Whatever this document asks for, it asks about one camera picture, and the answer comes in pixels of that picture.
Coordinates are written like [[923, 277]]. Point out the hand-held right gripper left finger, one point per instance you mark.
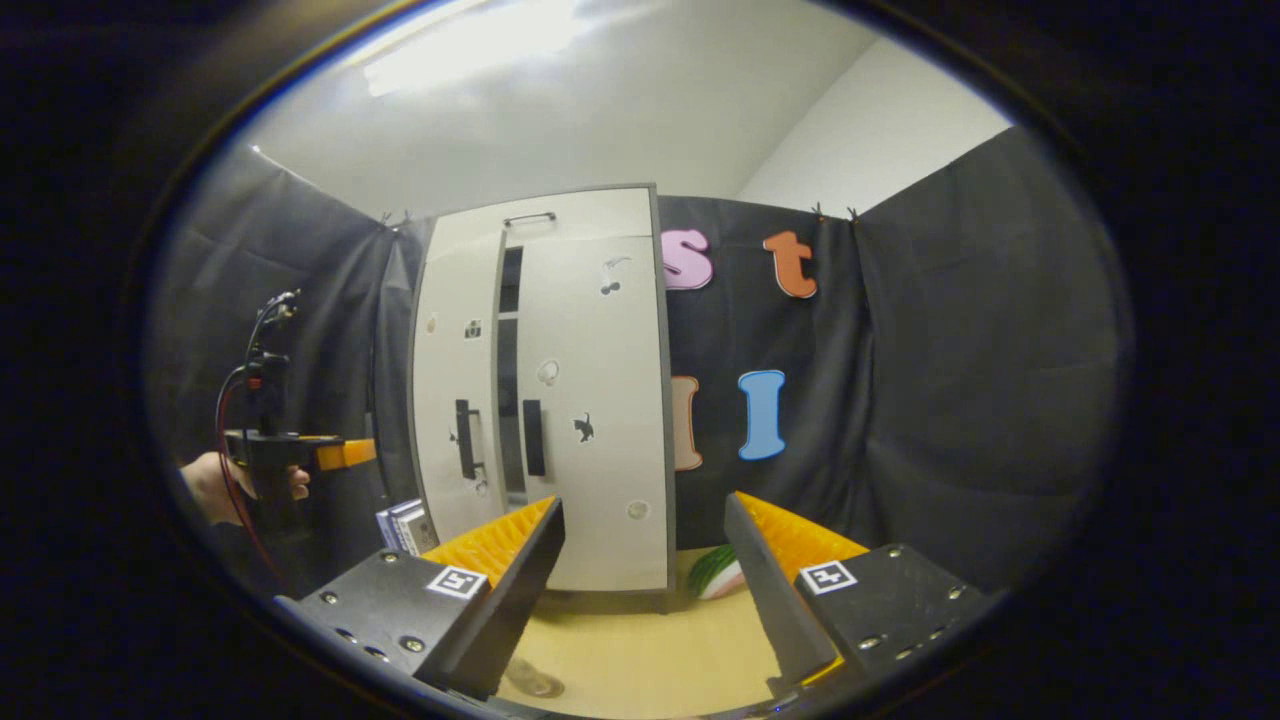
[[520, 590]]

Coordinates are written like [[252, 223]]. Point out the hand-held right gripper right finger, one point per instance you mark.
[[775, 600]]

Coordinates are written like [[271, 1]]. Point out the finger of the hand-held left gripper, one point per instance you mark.
[[350, 454]]

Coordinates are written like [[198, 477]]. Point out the white cabinet door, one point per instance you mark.
[[610, 340], [445, 380]]

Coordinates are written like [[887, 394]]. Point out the white cabinet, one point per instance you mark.
[[511, 380]]

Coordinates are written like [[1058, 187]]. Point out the white cabinet drawer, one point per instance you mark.
[[590, 215]]

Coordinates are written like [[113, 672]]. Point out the watermelon slice toy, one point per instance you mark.
[[715, 575]]

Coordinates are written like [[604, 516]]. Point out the blue and white box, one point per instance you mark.
[[385, 525]]

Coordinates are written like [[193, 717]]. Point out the white cardboard box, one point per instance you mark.
[[418, 530]]

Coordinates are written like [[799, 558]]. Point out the black backdrop cloth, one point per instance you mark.
[[950, 400]]

